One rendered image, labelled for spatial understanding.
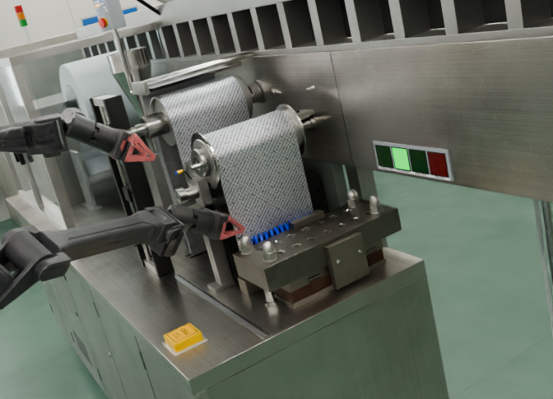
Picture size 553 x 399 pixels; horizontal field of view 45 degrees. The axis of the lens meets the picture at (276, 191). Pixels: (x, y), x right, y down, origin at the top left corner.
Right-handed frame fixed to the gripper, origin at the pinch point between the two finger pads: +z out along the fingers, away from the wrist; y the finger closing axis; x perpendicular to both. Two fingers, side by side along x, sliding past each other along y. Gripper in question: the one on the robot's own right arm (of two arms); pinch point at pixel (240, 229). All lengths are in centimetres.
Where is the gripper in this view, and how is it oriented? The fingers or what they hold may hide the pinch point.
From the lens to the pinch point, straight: 169.4
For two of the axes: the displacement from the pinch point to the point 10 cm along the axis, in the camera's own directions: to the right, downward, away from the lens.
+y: 5.0, 1.4, -8.6
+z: 8.4, 1.9, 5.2
